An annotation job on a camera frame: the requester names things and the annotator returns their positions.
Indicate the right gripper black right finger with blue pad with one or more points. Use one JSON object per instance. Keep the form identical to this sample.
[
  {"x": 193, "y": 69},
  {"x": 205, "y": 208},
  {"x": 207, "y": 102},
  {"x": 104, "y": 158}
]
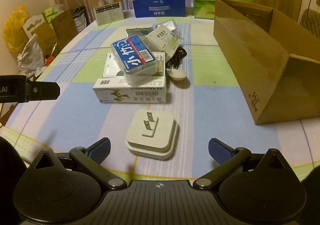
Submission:
[{"x": 228, "y": 160}]

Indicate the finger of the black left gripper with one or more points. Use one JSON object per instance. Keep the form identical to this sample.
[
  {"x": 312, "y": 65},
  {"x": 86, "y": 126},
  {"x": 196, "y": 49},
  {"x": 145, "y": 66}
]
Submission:
[{"x": 37, "y": 91}]

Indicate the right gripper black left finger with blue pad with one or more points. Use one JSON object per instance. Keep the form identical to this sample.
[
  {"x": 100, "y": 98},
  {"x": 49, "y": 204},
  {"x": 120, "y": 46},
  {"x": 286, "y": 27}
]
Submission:
[{"x": 90, "y": 159}]

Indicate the white power plug adapter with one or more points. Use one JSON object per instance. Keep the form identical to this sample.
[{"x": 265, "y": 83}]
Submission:
[{"x": 152, "y": 134}]

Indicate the white green medicine box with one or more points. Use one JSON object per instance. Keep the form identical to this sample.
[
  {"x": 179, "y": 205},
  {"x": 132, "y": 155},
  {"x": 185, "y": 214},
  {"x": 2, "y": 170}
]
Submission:
[{"x": 116, "y": 90}]

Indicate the white phone box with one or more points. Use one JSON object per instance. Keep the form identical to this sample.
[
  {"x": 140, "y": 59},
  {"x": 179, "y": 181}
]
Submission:
[{"x": 112, "y": 69}]

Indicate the small white spoon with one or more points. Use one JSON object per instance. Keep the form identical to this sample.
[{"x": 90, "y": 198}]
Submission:
[{"x": 177, "y": 75}]

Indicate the clear blue-label plastic box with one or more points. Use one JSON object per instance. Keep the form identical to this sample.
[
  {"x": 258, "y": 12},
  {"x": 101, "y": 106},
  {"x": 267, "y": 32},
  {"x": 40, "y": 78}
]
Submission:
[{"x": 134, "y": 58}]

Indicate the dark green foil pouch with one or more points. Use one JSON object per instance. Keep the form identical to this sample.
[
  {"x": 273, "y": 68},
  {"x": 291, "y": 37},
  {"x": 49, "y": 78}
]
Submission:
[{"x": 141, "y": 32}]

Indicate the white green pill box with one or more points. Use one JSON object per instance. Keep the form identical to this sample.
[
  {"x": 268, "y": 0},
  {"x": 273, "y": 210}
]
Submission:
[{"x": 163, "y": 40}]

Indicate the crumpled white plastic bag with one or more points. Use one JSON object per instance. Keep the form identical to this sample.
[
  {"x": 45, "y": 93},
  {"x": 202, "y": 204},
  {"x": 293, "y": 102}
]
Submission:
[{"x": 31, "y": 60}]

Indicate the yellow plastic bag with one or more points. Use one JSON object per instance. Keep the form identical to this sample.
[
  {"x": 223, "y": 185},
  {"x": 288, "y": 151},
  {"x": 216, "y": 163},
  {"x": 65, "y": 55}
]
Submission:
[{"x": 13, "y": 33}]

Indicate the brown cardboard boxes stack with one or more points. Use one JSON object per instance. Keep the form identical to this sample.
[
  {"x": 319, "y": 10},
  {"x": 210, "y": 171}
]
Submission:
[{"x": 54, "y": 37}]

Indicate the checked tablecloth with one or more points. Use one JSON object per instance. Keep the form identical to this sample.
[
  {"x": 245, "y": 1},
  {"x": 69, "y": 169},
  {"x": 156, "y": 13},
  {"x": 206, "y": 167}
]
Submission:
[{"x": 209, "y": 103}]

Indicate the white striped bag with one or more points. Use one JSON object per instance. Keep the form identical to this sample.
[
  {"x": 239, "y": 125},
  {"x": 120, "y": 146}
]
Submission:
[{"x": 79, "y": 16}]

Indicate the large brown cardboard box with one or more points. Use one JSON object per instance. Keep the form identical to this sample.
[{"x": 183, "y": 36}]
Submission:
[{"x": 274, "y": 59}]

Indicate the white product box with photo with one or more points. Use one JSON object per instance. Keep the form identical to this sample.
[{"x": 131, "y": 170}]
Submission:
[{"x": 107, "y": 11}]

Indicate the silver foil packet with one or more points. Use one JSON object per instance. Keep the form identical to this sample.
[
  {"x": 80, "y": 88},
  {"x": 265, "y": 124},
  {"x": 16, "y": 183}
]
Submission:
[{"x": 169, "y": 24}]

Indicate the dark blue milk carton box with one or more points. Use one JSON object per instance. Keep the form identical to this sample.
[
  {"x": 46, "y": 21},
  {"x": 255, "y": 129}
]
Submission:
[{"x": 159, "y": 8}]

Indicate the quilted chair back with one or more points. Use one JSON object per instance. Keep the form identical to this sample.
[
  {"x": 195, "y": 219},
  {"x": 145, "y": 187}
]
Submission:
[{"x": 310, "y": 20}]

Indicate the orange handled screwdriver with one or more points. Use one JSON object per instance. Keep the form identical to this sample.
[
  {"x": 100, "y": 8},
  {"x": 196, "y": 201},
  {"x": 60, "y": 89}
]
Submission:
[{"x": 50, "y": 58}]

